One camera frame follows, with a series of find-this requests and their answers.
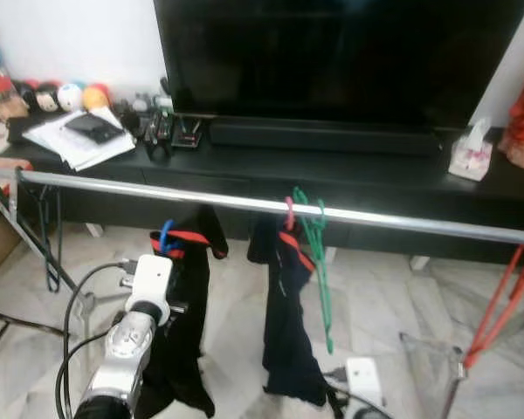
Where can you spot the black shirt red collar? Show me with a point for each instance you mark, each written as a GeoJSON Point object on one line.
{"type": "Point", "coordinates": [188, 332]}

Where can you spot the red plastic hanger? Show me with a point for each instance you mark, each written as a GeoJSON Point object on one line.
{"type": "Point", "coordinates": [498, 314]}
{"type": "Point", "coordinates": [297, 249]}

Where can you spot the green plastic hanger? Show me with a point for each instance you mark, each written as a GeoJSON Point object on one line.
{"type": "Point", "coordinates": [321, 288]}

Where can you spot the dark blue plastic hanger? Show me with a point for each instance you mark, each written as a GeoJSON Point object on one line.
{"type": "Point", "coordinates": [59, 236]}

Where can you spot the white pink tissue box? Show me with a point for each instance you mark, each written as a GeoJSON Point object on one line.
{"type": "Point", "coordinates": [470, 161]}

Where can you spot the silver clothes rack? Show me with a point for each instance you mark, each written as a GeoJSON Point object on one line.
{"type": "Point", "coordinates": [375, 216]}

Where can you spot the black TV cabinet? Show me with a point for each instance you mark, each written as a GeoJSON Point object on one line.
{"type": "Point", "coordinates": [375, 179]}

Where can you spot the black soundbar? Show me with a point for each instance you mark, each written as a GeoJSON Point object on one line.
{"type": "Point", "coordinates": [323, 137]}

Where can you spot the black television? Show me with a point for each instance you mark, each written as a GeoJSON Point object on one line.
{"type": "Point", "coordinates": [332, 61]}

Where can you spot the navy blue shirt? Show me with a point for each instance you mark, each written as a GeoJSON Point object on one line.
{"type": "Point", "coordinates": [288, 349]}

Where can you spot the small black box device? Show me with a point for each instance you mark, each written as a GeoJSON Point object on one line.
{"type": "Point", "coordinates": [186, 138]}

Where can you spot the green white small gadget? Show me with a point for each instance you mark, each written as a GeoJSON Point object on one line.
{"type": "Point", "coordinates": [162, 105]}

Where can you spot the black wallet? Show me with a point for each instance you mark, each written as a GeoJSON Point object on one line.
{"type": "Point", "coordinates": [92, 128]}

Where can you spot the white ball toy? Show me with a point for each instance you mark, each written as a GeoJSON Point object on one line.
{"type": "Point", "coordinates": [70, 96]}

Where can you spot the black monkey ball toy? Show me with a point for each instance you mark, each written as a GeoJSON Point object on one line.
{"type": "Point", "coordinates": [45, 98]}

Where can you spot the wooden cabinet glass top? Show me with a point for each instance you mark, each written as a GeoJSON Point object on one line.
{"type": "Point", "coordinates": [0, 244]}

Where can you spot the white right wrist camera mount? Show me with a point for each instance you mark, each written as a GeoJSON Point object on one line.
{"type": "Point", "coordinates": [364, 384]}

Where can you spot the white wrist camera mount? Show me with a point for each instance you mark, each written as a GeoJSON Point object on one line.
{"type": "Point", "coordinates": [364, 384]}
{"type": "Point", "coordinates": [150, 279]}

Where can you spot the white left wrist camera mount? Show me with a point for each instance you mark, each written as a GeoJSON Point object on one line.
{"type": "Point", "coordinates": [150, 279]}

